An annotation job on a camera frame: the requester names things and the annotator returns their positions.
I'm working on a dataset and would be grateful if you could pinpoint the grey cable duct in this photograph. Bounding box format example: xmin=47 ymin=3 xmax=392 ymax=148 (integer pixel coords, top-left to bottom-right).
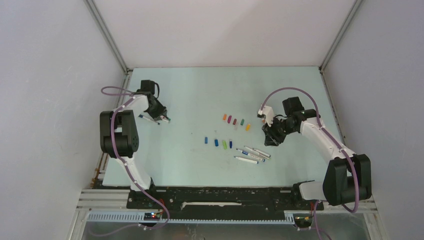
xmin=86 ymin=211 xmax=302 ymax=225

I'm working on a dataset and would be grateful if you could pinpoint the blue cap thick marker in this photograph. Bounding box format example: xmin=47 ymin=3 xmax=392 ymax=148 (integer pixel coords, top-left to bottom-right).
xmin=236 ymin=148 xmax=265 ymax=162

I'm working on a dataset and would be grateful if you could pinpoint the navy cap marker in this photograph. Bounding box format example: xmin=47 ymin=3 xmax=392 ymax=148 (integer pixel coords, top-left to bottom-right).
xmin=244 ymin=146 xmax=271 ymax=159

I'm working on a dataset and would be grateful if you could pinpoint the aluminium frame rail right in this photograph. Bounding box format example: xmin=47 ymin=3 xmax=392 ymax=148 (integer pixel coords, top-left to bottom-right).
xmin=319 ymin=0 xmax=366 ymax=144

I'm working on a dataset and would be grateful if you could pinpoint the aluminium frame rail left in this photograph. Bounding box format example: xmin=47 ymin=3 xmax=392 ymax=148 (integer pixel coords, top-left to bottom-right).
xmin=83 ymin=0 xmax=133 ymax=186

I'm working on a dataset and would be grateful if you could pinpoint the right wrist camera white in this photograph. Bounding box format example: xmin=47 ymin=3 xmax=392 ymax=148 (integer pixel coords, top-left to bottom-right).
xmin=257 ymin=105 xmax=275 ymax=127

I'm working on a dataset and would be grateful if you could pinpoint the blue cap thin marker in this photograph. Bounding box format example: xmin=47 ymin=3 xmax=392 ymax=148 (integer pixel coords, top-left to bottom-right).
xmin=234 ymin=156 xmax=259 ymax=165

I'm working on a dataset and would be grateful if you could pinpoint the aluminium frame rail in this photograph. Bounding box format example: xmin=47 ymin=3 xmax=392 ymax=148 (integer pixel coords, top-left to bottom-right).
xmin=83 ymin=0 xmax=133 ymax=186
xmin=319 ymin=0 xmax=366 ymax=144

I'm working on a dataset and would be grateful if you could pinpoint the light green cap marker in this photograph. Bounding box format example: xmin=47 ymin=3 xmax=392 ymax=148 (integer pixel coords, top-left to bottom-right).
xmin=250 ymin=151 xmax=270 ymax=160

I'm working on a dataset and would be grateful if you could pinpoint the dark blue cap marker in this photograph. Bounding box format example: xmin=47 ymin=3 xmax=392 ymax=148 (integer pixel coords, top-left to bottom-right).
xmin=138 ymin=114 xmax=160 ymax=125

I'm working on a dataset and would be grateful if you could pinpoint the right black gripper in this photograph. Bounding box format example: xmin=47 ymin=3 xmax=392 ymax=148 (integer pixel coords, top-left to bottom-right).
xmin=262 ymin=116 xmax=297 ymax=147

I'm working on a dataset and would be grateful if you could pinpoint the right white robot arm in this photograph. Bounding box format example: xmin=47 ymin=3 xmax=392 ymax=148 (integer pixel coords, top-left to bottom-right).
xmin=257 ymin=97 xmax=372 ymax=209

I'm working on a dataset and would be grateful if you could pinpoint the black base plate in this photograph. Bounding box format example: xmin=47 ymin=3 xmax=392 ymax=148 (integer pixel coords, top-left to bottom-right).
xmin=126 ymin=186 xmax=315 ymax=220

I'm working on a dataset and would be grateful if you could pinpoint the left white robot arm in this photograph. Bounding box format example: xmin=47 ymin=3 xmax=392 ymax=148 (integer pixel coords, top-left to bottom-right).
xmin=99 ymin=79 xmax=171 ymax=208

